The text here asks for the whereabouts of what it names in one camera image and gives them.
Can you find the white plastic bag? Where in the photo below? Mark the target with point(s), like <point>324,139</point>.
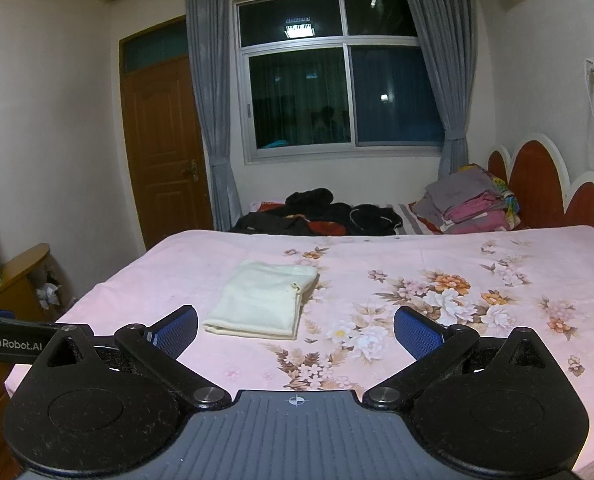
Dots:
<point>47,296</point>

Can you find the teal cloth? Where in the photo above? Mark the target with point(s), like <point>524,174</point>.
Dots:
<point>277,144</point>

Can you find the grey striped cloth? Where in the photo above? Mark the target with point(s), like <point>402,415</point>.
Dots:
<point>399,217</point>

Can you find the grey curtain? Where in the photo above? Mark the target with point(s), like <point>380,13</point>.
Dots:
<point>212,110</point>
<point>442,60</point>

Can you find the pink floral bed sheet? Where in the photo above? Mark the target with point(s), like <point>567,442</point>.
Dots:
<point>427,260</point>

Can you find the pile of dark clothes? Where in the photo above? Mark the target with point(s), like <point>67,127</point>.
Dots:
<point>317,215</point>

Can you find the sliding glass window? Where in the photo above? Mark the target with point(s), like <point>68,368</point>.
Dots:
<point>337,75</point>

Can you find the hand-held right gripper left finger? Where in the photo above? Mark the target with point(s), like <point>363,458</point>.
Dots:
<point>174,332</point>

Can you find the red and white headboard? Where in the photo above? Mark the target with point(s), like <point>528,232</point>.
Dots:
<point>537,185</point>

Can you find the wooden side cabinet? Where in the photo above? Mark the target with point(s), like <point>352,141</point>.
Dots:
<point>12,290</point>

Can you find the brown wooden door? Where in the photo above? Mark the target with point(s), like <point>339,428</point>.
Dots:
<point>162,150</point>

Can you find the cream knit sweater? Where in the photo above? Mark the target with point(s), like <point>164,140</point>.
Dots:
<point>262,300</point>

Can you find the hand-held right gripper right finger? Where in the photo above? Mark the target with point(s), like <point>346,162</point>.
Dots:
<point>417,332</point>

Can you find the stack of folded clothes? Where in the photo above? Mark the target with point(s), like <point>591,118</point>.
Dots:
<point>472,205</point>

